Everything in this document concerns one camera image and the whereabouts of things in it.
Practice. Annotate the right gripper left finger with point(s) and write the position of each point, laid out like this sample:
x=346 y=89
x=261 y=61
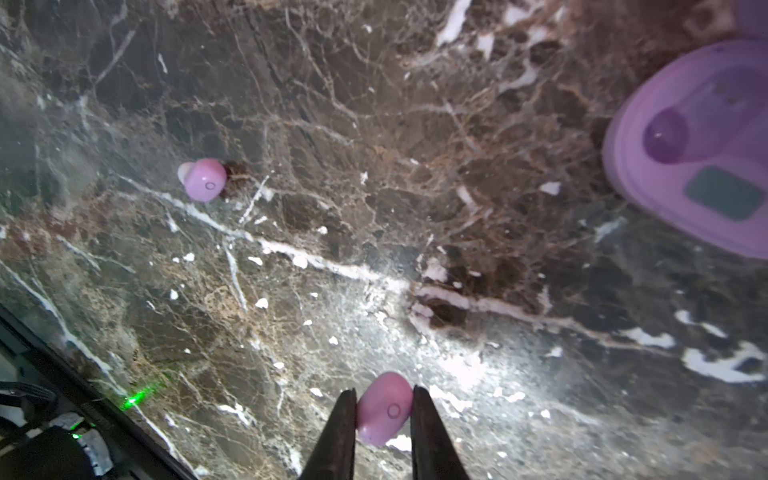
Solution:
x=333 y=455

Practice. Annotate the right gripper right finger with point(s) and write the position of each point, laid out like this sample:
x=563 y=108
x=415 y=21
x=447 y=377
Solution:
x=433 y=454

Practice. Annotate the purple earbud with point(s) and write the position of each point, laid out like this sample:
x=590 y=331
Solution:
x=384 y=408
x=203 y=180

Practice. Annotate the purple earbuds charging case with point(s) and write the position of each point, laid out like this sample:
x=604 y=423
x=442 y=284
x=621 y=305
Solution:
x=690 y=145

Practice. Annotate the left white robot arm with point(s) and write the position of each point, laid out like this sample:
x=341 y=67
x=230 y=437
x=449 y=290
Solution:
x=50 y=444

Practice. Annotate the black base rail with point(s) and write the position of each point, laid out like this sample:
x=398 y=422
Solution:
x=26 y=358

